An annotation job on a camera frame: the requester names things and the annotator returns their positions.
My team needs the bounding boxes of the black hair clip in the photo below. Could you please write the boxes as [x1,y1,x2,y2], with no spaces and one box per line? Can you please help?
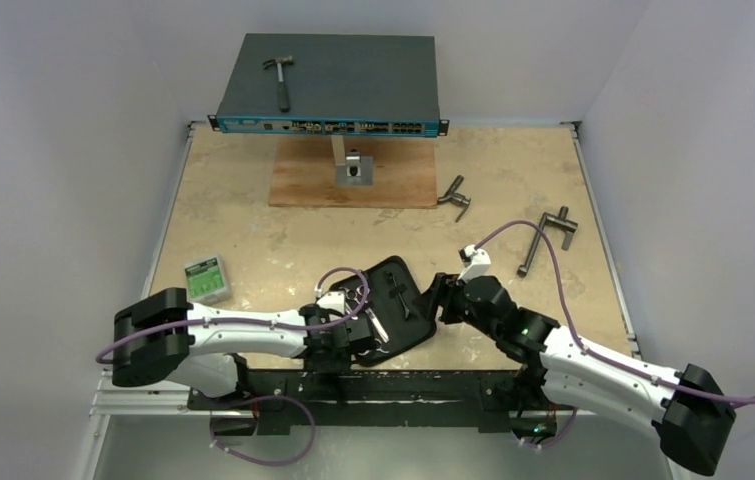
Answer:
[386,272,413,321]

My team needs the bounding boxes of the black zip tool case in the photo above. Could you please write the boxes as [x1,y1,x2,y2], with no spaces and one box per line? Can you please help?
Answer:
[351,255,436,367]

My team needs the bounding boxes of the black hair comb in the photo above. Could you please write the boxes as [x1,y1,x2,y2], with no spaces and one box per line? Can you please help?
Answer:
[328,375,346,406]

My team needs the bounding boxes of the silver scissors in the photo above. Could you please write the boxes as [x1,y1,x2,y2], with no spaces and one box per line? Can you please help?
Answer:
[343,286,390,345]

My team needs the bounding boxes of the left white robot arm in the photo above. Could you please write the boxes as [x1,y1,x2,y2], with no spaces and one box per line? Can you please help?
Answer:
[96,287,381,409]

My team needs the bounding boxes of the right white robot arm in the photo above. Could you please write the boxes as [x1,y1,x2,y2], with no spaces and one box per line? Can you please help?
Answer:
[419,273,736,476]

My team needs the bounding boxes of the green clear plastic box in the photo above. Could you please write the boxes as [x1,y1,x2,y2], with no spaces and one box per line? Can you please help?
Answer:
[183,255,232,305]

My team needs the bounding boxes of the brown wooden board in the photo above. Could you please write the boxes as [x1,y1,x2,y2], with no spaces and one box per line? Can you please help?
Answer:
[268,135,437,209]

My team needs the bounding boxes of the steel claw hammer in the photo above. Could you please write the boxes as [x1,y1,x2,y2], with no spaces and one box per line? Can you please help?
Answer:
[262,55,294,113]

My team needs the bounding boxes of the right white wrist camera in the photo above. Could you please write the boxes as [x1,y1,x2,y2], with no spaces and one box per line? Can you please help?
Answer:
[457,244,491,282]

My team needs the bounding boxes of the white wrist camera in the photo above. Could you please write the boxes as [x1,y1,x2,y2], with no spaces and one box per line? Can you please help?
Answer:
[457,244,491,282]
[316,290,349,317]

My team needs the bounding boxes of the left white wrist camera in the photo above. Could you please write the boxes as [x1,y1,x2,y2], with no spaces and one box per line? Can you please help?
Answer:
[316,290,349,317]

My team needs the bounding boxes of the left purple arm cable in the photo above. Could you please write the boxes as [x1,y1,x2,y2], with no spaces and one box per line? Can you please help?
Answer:
[95,266,372,367]

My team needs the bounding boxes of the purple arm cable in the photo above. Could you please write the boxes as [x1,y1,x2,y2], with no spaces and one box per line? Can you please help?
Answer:
[469,219,755,407]
[95,266,372,367]

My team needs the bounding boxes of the large dark metal handle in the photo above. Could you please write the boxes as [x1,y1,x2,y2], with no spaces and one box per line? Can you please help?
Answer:
[516,205,579,278]

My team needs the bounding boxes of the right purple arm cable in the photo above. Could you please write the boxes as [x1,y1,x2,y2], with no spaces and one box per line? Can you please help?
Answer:
[469,219,755,407]

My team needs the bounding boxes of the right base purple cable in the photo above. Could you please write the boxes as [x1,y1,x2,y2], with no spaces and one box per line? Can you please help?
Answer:
[517,407,580,452]

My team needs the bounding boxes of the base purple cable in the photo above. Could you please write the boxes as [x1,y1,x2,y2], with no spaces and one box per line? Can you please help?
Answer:
[208,394,317,466]
[517,407,580,452]

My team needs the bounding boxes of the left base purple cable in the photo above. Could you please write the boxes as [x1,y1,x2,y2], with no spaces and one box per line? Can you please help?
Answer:
[208,394,317,466]

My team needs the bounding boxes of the grey metal stand bracket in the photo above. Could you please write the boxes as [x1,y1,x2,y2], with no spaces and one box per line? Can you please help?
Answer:
[331,135,374,187]

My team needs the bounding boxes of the aluminium table frame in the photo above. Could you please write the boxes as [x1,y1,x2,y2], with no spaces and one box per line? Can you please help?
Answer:
[78,119,693,480]

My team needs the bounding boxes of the blue rack network switch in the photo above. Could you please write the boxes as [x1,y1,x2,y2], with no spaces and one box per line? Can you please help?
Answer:
[208,33,450,138]

